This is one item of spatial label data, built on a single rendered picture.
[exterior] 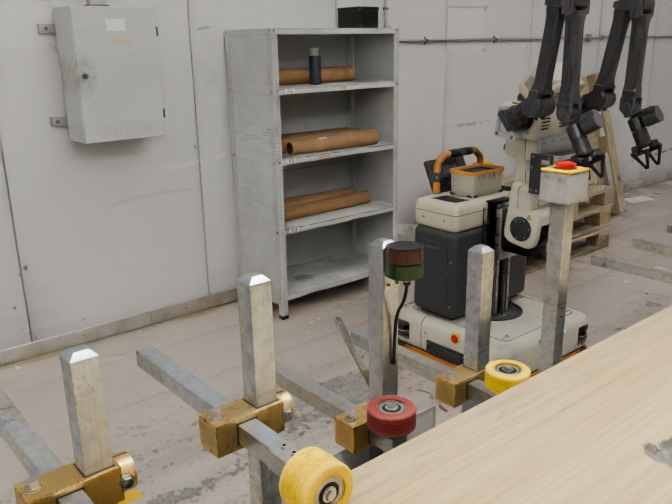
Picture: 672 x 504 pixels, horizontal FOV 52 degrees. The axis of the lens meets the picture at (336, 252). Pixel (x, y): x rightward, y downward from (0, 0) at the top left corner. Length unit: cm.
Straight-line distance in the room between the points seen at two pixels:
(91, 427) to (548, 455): 62
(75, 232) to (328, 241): 165
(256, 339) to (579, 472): 48
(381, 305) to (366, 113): 333
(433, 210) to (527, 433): 201
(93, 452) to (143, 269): 300
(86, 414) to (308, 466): 27
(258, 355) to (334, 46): 355
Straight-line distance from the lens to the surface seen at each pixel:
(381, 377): 119
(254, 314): 97
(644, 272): 225
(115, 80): 345
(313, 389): 131
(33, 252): 366
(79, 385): 89
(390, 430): 113
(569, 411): 120
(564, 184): 146
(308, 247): 445
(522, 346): 299
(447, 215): 299
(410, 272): 107
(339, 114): 446
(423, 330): 319
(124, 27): 347
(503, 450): 108
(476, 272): 131
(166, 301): 400
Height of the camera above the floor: 147
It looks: 17 degrees down
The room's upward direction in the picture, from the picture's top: 1 degrees counter-clockwise
